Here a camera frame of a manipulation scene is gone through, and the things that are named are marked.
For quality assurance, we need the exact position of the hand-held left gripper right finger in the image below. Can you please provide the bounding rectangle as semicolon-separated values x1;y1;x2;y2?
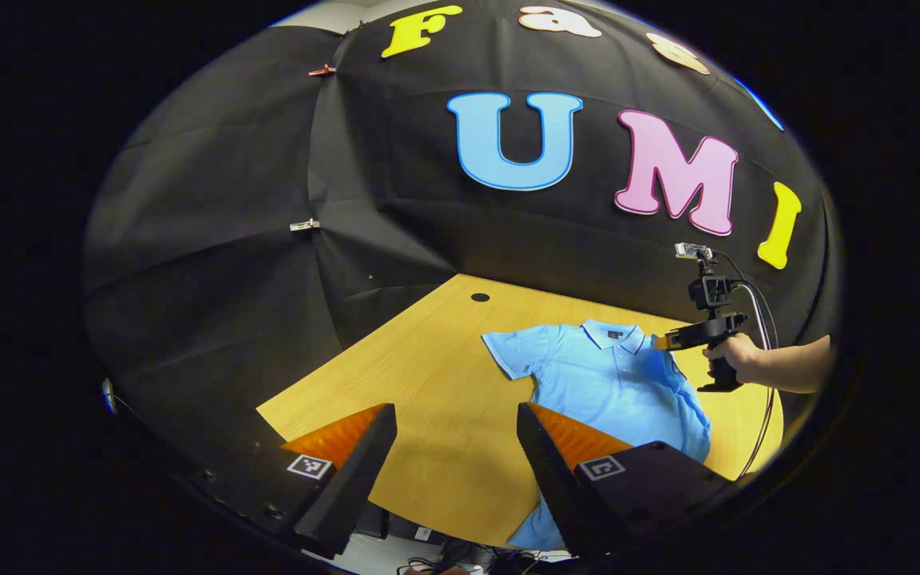
516;402;736;560

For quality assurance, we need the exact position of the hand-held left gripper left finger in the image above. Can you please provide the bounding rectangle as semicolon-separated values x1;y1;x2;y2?
188;403;399;560

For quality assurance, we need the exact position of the black backdrop cloth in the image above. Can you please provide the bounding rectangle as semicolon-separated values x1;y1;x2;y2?
81;0;840;480

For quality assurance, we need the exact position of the light blue T-shirt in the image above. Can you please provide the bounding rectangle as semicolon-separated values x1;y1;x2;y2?
482;319;712;552

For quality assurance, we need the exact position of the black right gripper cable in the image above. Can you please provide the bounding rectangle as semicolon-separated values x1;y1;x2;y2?
716;252;780;480

